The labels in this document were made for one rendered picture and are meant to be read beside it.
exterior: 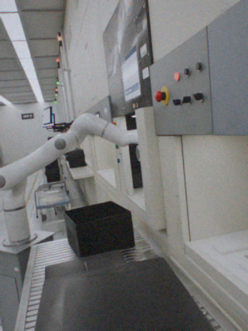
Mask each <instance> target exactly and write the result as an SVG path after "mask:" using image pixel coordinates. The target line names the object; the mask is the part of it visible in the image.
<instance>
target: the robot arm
mask: <svg viewBox="0 0 248 331"><path fill-rule="evenodd" d="M90 133H92V134H95V135H97V136H100V137H102V138H104V139H106V140H108V141H110V142H111V143H113V144H116V145H118V146H120V147H126V146H128V145H130V144H138V133H137V130H133V131H126V130H123V129H121V128H120V127H118V126H117V125H114V124H112V123H110V122H108V121H106V120H104V119H102V118H98V117H97V116H95V115H94V114H90V113H84V114H81V115H80V116H79V117H78V118H77V119H76V120H75V121H74V122H73V123H72V125H71V127H70V129H69V131H68V132H67V133H64V134H59V135H57V136H55V137H53V138H51V139H50V140H49V141H47V142H46V143H45V144H44V145H43V146H42V147H40V148H39V149H38V150H36V151H34V152H32V153H30V154H29V155H27V156H26V157H23V158H22V159H20V160H18V161H16V162H14V163H12V164H9V165H7V166H5V167H2V168H0V191H6V193H5V196H4V199H3V201H2V206H3V209H4V214H5V221H6V228H7V232H8V237H7V238H6V239H3V241H2V243H3V245H4V246H18V245H22V244H26V243H29V242H31V241H33V240H34V239H36V237H37V233H36V232H33V231H30V226H29V221H28V214H27V209H26V202H25V193H26V187H27V177H28V176H30V175H32V174H34V173H36V171H39V170H40V169H42V168H43V167H45V166H47V165H49V164H51V163H52V162H53V161H55V160H56V159H58V157H59V156H61V155H63V154H65V153H67V152H69V151H73V150H75V149H77V148H78V147H79V146H80V145H81V144H82V142H83V140H84V139H85V138H86V137H87V136H88V134H90Z"/></svg>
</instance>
